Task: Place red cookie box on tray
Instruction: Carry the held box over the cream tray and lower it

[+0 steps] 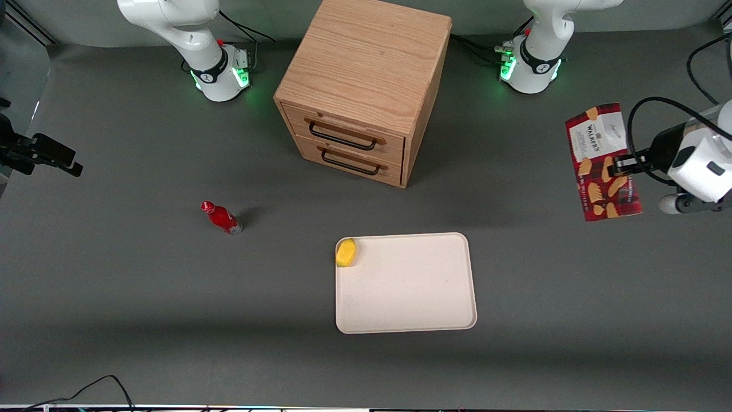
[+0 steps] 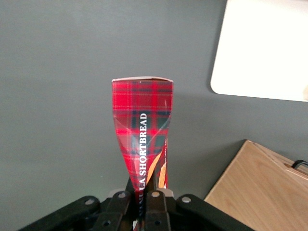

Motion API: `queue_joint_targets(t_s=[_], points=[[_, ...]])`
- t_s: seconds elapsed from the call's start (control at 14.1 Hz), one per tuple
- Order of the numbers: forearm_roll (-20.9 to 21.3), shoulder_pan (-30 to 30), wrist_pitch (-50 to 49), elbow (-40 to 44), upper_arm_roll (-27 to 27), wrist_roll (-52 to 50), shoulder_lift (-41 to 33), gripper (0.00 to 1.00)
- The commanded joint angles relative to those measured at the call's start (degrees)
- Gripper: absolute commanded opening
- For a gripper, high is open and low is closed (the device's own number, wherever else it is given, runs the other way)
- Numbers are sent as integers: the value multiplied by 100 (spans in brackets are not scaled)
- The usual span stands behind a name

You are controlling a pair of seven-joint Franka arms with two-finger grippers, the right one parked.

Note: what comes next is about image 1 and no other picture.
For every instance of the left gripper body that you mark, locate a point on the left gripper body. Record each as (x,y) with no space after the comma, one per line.
(663,146)

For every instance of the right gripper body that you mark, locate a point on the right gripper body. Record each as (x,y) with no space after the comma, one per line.
(18,150)

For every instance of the red cookie box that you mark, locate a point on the red cookie box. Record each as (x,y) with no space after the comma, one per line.
(597,137)

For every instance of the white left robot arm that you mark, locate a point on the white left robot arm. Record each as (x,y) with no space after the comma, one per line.
(537,51)

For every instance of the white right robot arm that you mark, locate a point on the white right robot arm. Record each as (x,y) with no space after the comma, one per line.
(189,34)

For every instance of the cream plastic tray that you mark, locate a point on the cream plastic tray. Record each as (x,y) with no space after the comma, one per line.
(412,286)

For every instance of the small red bottle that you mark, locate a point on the small red bottle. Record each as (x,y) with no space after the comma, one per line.
(222,218)

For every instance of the oak wooden drawer cabinet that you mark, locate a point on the oak wooden drawer cabinet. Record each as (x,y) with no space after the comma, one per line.
(366,51)

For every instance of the yellow lemon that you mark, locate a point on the yellow lemon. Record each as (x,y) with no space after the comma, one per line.
(346,253)

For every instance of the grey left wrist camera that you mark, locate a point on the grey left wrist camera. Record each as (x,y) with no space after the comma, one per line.
(680,204)

